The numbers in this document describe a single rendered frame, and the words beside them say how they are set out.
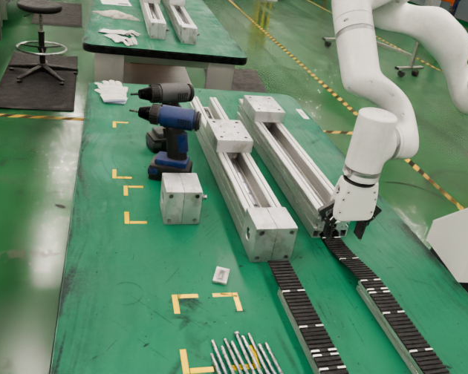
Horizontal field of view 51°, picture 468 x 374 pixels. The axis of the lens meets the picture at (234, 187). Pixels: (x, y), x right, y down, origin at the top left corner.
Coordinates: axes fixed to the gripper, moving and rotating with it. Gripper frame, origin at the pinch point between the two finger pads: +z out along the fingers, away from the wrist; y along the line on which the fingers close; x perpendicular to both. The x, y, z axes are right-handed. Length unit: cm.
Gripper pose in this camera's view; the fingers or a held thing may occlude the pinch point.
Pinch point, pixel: (343, 232)
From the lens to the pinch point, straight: 124.2
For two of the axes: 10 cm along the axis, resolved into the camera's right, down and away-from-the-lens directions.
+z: -1.4, 8.7, 4.8
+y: 9.6, 0.0, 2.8
